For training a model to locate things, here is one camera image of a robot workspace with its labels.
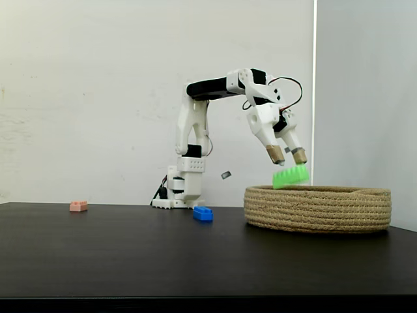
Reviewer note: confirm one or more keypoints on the green lego block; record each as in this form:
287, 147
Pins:
290, 177

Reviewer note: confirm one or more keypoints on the blue lego block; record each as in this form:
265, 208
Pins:
202, 214

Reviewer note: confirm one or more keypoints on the pink lego block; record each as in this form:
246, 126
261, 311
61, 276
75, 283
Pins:
78, 206

